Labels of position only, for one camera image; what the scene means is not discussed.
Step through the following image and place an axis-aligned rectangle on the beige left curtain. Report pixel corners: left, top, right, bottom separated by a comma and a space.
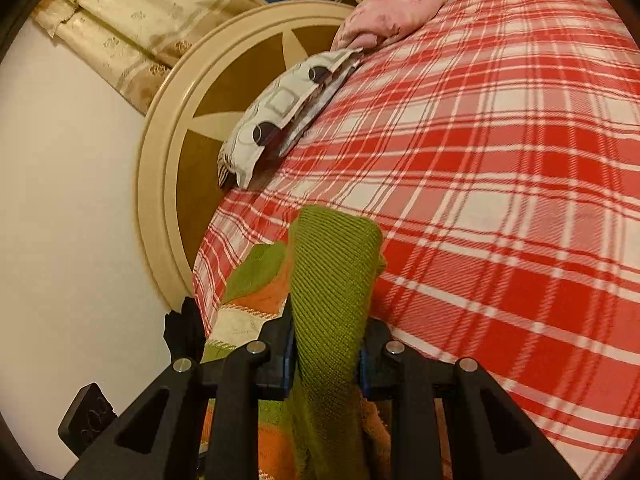
32, 0, 265, 113

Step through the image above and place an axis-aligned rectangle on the pink floral pillow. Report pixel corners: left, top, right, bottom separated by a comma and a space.
331, 0, 447, 51

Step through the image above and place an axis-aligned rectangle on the green knit sweater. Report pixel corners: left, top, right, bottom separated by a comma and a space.
199, 204, 394, 480

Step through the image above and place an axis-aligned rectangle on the cream wooden headboard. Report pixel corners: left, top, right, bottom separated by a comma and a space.
137, 0, 352, 309

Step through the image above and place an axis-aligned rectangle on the dark clothes pile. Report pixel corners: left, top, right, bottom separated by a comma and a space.
163, 297, 206, 363

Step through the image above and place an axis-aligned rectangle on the black box on floor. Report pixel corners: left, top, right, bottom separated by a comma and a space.
58, 382, 117, 457

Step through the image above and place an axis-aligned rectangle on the red plaid bed sheet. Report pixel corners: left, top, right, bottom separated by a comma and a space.
193, 0, 639, 479

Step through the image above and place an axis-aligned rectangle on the white patterned pillow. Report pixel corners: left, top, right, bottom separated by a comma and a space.
217, 49, 364, 188

